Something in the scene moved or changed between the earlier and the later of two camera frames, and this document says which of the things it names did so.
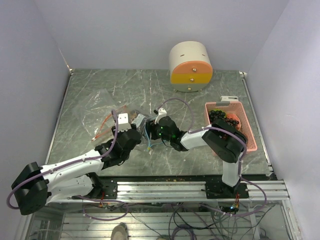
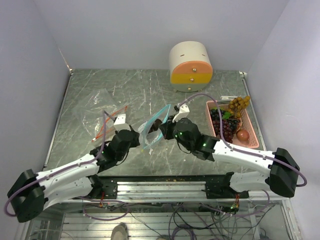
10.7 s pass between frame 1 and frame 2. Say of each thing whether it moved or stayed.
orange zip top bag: stayed
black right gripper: moved
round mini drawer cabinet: stayed
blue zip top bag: moved
